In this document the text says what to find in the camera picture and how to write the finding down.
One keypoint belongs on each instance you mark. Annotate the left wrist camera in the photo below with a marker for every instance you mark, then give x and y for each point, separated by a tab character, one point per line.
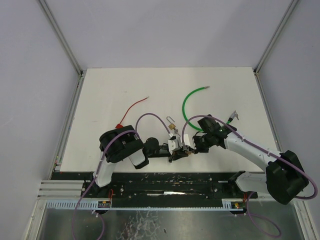
173	144

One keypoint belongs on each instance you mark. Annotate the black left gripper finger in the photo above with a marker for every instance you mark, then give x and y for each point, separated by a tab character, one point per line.
182	152
176	156

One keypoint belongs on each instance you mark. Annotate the red cable lock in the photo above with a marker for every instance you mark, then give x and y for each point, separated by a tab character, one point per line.
119	125

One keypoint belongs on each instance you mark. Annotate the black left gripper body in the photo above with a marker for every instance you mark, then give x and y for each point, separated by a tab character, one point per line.
172	154

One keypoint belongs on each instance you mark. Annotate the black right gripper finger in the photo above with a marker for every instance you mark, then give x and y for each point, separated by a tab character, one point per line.
201	150
193	142

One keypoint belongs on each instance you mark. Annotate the small brass padlock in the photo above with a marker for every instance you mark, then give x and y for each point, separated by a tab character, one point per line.
172	125

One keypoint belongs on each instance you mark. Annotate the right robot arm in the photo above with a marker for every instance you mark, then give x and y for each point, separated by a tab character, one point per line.
282	175

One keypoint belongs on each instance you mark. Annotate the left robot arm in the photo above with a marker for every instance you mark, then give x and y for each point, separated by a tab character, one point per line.
124	143

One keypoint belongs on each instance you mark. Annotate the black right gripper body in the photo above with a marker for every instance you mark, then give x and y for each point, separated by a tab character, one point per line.
198	144

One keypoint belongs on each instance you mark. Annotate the keys of small padlock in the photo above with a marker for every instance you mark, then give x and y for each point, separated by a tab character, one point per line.
176	131

